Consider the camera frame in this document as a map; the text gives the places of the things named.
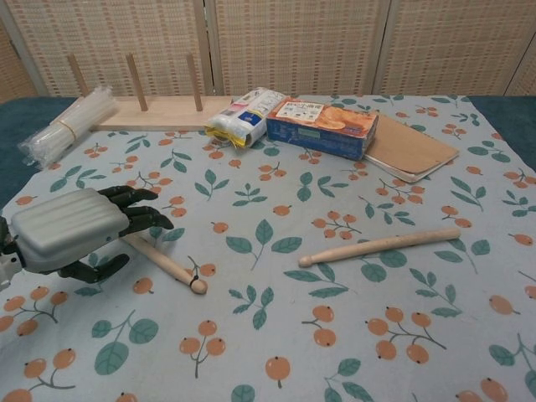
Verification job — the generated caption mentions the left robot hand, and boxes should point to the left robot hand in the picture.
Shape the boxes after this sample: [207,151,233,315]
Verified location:
[2,186,175,286]

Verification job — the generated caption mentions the wooden stick with black band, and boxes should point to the wooden stick with black band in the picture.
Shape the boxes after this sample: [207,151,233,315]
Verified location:
[121,233,209,295]

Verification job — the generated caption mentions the bundle of clear plastic straws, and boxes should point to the bundle of clear plastic straws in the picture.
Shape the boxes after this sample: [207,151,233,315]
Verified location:
[18,85,121,171]

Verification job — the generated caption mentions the wooden peg rack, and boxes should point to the wooden peg rack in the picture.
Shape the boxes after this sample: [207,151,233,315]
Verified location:
[67,53,234,132]

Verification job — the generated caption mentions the white plastic-wrapped packet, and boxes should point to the white plastic-wrapped packet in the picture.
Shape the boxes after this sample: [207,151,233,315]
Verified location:
[204,87,286,149]

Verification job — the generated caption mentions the floral orange-print tablecloth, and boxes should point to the floral orange-print tablecloth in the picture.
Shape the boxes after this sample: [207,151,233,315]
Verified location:
[0,94,536,402]

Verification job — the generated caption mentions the woven folding screen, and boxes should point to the woven folding screen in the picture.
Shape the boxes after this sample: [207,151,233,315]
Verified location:
[0,0,536,106]

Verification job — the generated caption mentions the blue orange cracker box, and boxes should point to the blue orange cracker box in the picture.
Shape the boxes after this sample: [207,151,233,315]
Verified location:
[265,98,380,162]

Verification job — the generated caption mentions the plain wooden stick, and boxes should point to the plain wooden stick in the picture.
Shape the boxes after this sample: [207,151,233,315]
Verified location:
[298,228,461,268]

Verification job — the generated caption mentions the brown cover notebook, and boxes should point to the brown cover notebook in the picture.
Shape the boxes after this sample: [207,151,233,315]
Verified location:
[364,113,460,183]

